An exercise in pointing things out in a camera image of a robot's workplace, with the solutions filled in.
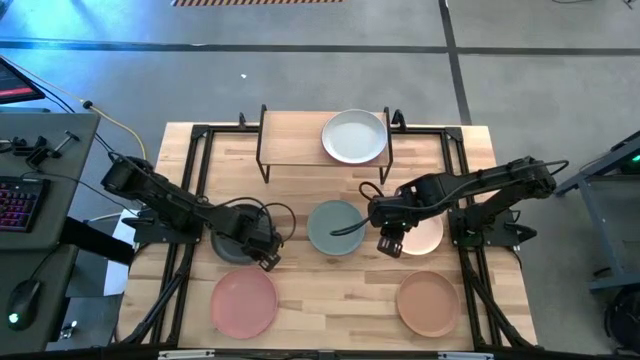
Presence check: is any black left wrist camera cable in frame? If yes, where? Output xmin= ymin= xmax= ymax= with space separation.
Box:
xmin=199 ymin=196 xmax=298 ymax=247

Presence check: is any black desk strut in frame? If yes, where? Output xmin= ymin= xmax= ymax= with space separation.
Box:
xmin=58 ymin=216 xmax=136 ymax=267

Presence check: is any white paper sheet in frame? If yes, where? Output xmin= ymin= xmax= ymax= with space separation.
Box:
xmin=102 ymin=208 xmax=139 ymax=297

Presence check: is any light pink plate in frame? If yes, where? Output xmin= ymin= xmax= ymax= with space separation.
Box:
xmin=209 ymin=268 xmax=280 ymax=341

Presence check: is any black monitor cable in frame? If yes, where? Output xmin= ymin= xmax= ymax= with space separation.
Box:
xmin=29 ymin=79 xmax=119 ymax=160

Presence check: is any light grey plate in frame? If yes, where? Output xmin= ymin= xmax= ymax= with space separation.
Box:
xmin=320 ymin=108 xmax=390 ymax=166

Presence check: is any yellow cable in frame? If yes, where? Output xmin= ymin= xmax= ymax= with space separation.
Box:
xmin=0 ymin=53 xmax=149 ymax=162

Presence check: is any grey desk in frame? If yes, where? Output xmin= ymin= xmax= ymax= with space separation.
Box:
xmin=0 ymin=110 xmax=101 ymax=354

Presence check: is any silver edge bracket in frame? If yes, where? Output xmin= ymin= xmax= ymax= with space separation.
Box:
xmin=437 ymin=351 xmax=496 ymax=360
xmin=157 ymin=349 xmax=217 ymax=360

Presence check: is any dark charcoal plate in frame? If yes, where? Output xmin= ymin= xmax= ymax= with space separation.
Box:
xmin=209 ymin=203 xmax=275 ymax=267

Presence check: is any black cable coil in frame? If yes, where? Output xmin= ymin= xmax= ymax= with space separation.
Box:
xmin=602 ymin=283 xmax=640 ymax=354

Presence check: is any silver clamp screw handle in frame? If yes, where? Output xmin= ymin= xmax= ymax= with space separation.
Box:
xmin=52 ymin=129 xmax=82 ymax=154

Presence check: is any dark grey cart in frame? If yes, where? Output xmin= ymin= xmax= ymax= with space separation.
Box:
xmin=549 ymin=128 xmax=640 ymax=295

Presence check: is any wooden shelf black metal frame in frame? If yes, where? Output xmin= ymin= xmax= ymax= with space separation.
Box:
xmin=255 ymin=103 xmax=395 ymax=185

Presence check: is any black computer monitor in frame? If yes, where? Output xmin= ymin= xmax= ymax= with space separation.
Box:
xmin=0 ymin=55 xmax=47 ymax=106

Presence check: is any sage green plate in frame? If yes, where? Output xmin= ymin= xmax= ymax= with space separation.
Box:
xmin=306 ymin=199 xmax=367 ymax=258

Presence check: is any small silver clip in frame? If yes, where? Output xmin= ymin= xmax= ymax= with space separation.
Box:
xmin=58 ymin=319 xmax=79 ymax=341

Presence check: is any black device green light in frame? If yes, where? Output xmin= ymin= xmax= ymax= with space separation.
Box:
xmin=618 ymin=148 xmax=640 ymax=176

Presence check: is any tan brown plate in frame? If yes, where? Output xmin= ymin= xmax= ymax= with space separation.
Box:
xmin=394 ymin=270 xmax=462 ymax=339

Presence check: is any black desk clamp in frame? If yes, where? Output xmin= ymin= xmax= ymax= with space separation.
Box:
xmin=0 ymin=135 xmax=49 ymax=157
xmin=24 ymin=143 xmax=64 ymax=169

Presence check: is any black aluminium table frame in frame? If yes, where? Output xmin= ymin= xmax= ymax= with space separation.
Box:
xmin=114 ymin=122 xmax=539 ymax=351

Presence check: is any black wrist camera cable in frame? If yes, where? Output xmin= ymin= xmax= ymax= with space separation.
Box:
xmin=329 ymin=158 xmax=571 ymax=238
xmin=199 ymin=196 xmax=298 ymax=247

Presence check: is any black backlit keyboard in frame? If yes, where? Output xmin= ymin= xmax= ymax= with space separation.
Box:
xmin=0 ymin=174 xmax=52 ymax=235

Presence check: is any black computer mouse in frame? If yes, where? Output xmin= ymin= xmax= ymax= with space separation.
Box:
xmin=5 ymin=278 xmax=43 ymax=332

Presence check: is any cream plate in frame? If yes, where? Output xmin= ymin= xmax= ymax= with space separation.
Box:
xmin=394 ymin=213 xmax=445 ymax=257

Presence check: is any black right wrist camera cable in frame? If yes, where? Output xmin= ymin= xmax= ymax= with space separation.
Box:
xmin=329 ymin=158 xmax=571 ymax=238

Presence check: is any black keyboard cable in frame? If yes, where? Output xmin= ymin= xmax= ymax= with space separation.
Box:
xmin=22 ymin=171 xmax=134 ymax=211

